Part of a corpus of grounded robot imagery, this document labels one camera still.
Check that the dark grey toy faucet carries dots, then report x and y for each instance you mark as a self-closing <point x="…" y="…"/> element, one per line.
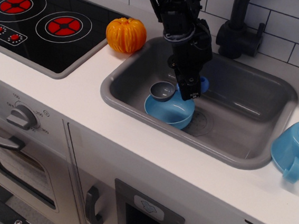
<point x="233" y="37"/>

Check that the grey oven knob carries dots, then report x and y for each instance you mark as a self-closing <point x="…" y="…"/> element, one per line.
<point x="22" y="117"/>

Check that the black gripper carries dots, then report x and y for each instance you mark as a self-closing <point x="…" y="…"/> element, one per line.
<point x="188" y="59"/>

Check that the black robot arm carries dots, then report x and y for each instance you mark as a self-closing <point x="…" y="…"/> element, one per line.
<point x="178" y="18"/>

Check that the light blue plastic cup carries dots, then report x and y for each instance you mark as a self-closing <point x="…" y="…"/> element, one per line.
<point x="285" y="153"/>

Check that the grey spoon with blue handle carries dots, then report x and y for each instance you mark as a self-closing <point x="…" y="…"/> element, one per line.
<point x="164" y="91"/>

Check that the grey cabinet door handle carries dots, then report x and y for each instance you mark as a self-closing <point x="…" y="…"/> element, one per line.
<point x="92" y="196"/>

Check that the grey plastic sink basin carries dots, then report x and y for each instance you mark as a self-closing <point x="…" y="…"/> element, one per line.
<point x="235" y="121"/>

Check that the black toy stovetop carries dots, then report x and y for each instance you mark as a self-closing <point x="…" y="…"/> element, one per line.
<point x="53" y="37"/>

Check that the light blue plastic bowl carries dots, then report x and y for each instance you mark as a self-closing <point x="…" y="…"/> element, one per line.
<point x="176" y="111"/>

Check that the orange plastic pumpkin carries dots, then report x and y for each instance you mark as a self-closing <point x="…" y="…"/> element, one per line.
<point x="126" y="35"/>

